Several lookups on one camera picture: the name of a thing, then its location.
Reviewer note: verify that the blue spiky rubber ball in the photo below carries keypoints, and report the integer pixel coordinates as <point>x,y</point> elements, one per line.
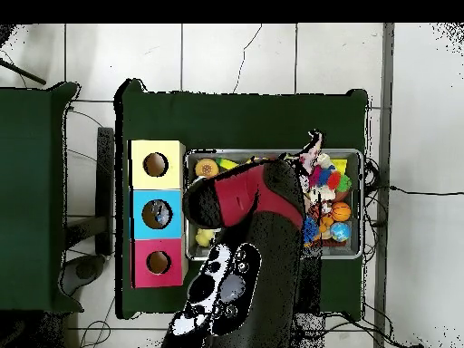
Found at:
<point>310,230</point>

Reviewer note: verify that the multicoloured spiky caterpillar toy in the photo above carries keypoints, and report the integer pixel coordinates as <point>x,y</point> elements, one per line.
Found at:
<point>328,177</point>

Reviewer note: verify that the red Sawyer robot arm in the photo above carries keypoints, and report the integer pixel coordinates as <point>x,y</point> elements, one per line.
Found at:
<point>239,192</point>

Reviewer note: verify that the wooden box with three holes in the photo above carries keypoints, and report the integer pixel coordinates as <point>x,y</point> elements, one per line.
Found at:
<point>156,197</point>

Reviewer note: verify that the shallow clear mesh bin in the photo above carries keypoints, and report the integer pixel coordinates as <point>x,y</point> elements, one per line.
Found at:
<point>341,254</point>

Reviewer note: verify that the orange ball with cream dots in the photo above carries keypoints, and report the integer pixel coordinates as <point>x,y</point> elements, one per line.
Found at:
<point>206,168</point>

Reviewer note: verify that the yellow rubber duck toy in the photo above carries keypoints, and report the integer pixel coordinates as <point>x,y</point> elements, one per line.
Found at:
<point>204,237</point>

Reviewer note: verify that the dark green table cloth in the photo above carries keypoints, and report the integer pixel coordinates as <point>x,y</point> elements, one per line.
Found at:
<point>254,116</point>
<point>36,181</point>

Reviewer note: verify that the black panel stand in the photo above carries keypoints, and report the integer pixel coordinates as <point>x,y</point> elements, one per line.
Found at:
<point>106,188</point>

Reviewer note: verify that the grey stand base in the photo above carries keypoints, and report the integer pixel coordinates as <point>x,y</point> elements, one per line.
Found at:
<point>88,270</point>

